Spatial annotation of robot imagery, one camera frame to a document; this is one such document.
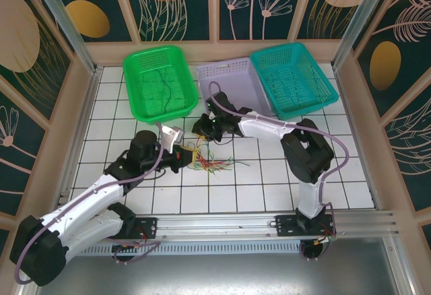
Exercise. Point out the teal plastic basket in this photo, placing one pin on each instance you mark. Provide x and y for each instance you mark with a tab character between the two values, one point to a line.
293	72

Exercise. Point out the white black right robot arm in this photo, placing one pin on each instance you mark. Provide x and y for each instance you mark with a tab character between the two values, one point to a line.
262	128

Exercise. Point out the lavender plastic basket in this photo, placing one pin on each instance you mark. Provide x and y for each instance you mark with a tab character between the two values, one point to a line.
235	83

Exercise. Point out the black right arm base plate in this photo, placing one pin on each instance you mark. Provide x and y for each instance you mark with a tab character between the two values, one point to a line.
286	229

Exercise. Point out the grey metal panel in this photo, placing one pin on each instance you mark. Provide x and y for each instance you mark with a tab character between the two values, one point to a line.
215	274

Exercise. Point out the aluminium frame post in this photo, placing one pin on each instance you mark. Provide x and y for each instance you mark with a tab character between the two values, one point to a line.
64	15
361	15

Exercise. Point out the aluminium side rail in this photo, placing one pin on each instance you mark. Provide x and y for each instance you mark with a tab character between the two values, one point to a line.
79	140
350	120

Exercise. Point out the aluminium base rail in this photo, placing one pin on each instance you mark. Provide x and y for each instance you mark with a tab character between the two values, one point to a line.
215	224

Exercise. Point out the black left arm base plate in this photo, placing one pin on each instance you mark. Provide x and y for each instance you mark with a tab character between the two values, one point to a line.
148	227

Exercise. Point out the green plastic basket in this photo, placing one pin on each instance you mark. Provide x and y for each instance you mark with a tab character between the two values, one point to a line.
148	69

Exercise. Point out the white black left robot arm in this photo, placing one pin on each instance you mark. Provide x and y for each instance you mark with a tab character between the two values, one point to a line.
87	204

